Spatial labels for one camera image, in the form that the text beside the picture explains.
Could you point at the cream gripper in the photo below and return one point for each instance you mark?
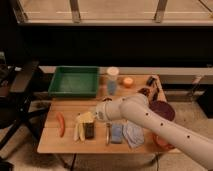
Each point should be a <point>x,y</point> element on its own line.
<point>86,117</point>

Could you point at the red chili pepper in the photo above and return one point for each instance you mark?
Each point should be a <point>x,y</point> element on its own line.
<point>61,122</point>

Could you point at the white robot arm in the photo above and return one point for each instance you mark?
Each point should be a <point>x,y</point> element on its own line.
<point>135,108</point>

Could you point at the small metal cup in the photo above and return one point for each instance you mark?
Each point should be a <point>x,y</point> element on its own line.
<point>107,99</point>

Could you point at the clear plastic cup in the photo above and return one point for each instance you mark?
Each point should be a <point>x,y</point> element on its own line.
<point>112,76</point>

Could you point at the black rectangular block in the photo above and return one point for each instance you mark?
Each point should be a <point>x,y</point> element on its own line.
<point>89,130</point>

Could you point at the yellow banana peel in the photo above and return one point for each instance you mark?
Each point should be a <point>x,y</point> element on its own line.
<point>79,133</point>

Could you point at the metal fork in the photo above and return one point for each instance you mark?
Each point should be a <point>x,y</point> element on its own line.
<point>107,133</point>

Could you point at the blue sponge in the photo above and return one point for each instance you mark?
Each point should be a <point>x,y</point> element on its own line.
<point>116,133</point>

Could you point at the green plastic tray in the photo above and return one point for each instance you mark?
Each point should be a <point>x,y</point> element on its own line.
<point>74,82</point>

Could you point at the blue grey cloth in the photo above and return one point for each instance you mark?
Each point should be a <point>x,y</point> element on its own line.
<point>133,134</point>

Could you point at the orange round fruit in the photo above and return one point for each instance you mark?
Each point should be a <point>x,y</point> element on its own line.
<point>128,82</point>

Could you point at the brown pine cone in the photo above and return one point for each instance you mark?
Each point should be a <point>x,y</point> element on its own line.
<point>144,91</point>

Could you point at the black clip tool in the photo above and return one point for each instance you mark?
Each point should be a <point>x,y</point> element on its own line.
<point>152,82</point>

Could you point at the dark purple plate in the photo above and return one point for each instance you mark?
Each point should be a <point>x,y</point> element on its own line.
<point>163,109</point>

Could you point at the red brown bowl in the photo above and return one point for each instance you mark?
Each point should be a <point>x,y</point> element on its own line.
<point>162,143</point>

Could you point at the black office chair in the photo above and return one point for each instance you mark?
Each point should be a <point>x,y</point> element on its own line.
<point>16,94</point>

